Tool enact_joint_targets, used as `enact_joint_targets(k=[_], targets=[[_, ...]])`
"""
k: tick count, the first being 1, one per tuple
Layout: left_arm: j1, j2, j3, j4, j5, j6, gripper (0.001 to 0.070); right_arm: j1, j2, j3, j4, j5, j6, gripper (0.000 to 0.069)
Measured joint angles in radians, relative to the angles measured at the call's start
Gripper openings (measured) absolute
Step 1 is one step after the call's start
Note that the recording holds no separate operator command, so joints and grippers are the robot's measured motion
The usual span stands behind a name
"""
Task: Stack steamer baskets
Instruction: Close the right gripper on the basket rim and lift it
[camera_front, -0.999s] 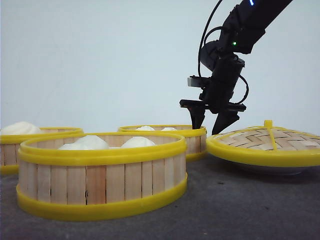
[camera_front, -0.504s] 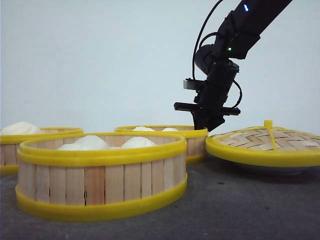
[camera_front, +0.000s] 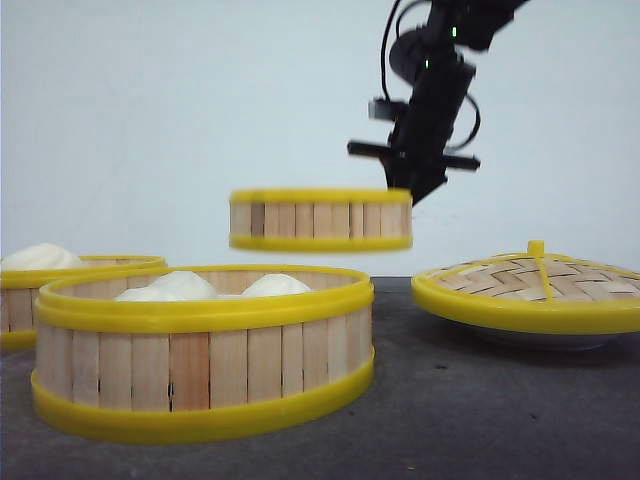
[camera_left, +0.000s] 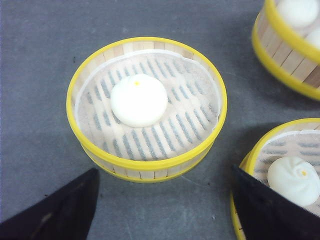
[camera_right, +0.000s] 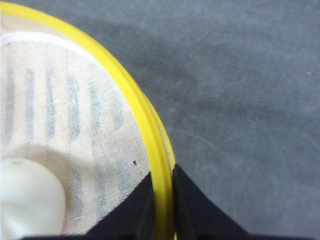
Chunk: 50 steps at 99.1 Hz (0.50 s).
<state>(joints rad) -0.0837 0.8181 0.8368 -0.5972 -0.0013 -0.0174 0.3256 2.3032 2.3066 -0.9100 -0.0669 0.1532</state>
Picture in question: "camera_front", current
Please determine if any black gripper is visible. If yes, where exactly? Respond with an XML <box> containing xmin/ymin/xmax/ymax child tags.
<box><xmin>347</xmin><ymin>52</ymin><xmax>480</xmax><ymax>206</ymax></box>

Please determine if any bamboo steamer basket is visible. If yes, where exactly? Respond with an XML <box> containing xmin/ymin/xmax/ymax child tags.
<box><xmin>1</xmin><ymin>254</ymin><xmax>167</xmax><ymax>351</ymax></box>
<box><xmin>229</xmin><ymin>187</ymin><xmax>413</xmax><ymax>252</ymax></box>
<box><xmin>31</xmin><ymin>264</ymin><xmax>375</xmax><ymax>444</ymax></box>

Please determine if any woven bamboo steamer lid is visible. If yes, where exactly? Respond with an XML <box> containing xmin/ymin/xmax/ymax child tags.
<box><xmin>411</xmin><ymin>240</ymin><xmax>639</xmax><ymax>336</ymax></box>

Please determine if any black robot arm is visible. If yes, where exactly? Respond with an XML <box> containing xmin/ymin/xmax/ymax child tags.
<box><xmin>347</xmin><ymin>1</ymin><xmax>523</xmax><ymax>203</ymax></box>

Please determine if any white bun front right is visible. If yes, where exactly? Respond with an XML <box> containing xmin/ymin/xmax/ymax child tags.
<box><xmin>241</xmin><ymin>273</ymin><xmax>312</xmax><ymax>298</ymax></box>

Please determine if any white shallow plate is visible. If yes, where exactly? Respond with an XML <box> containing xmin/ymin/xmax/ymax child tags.
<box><xmin>469</xmin><ymin>326</ymin><xmax>619</xmax><ymax>352</ymax></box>

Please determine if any white bun front left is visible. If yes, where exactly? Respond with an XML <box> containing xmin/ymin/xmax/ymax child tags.
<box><xmin>114</xmin><ymin>270</ymin><xmax>218</xmax><ymax>302</ymax></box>

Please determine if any round white bun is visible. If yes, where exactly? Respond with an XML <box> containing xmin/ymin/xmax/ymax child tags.
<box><xmin>1</xmin><ymin>243</ymin><xmax>85</xmax><ymax>271</ymax></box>

